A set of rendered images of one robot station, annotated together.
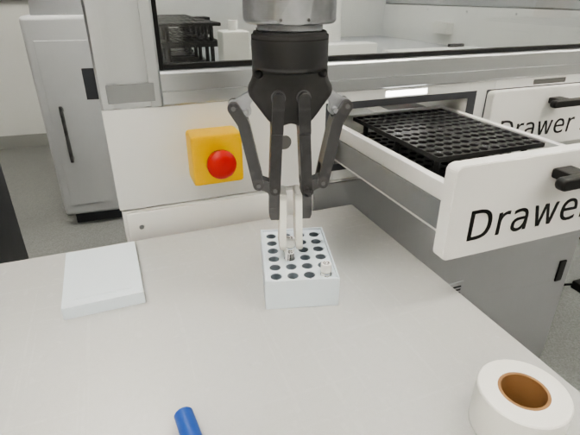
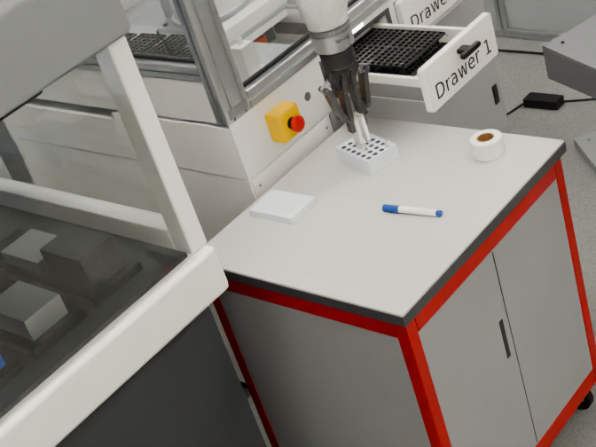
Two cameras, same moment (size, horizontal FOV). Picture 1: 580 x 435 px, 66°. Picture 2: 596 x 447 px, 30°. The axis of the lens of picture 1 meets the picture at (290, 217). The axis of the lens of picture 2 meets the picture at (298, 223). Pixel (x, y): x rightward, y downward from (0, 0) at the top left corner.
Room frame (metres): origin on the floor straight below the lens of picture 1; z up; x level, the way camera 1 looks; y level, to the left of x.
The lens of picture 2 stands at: (-1.56, 0.93, 1.99)
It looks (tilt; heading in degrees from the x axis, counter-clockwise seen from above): 31 degrees down; 341
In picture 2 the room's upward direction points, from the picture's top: 19 degrees counter-clockwise
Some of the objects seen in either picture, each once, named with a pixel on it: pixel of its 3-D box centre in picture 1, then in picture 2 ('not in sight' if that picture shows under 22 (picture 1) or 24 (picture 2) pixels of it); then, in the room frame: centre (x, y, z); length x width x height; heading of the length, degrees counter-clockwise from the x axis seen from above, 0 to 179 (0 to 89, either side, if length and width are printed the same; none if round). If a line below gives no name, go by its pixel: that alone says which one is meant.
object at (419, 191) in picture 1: (432, 150); (388, 59); (0.68, -0.22, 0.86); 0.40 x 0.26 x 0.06; 21
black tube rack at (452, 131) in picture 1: (437, 148); (390, 58); (0.67, -0.23, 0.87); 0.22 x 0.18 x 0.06; 21
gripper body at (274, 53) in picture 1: (289, 77); (341, 66); (0.47, 0.00, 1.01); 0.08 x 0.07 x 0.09; 96
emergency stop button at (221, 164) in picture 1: (220, 163); (295, 123); (0.58, 0.09, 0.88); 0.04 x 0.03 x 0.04; 111
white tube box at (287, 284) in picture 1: (296, 264); (367, 152); (0.48, -0.01, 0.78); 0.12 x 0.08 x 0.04; 6
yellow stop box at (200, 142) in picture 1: (215, 155); (286, 121); (0.61, 0.11, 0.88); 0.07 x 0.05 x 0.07; 111
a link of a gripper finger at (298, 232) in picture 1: (298, 217); (362, 127); (0.47, -0.01, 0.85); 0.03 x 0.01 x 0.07; 6
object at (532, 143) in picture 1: (488, 149); (422, 50); (0.57, -0.26, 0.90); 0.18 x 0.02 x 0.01; 111
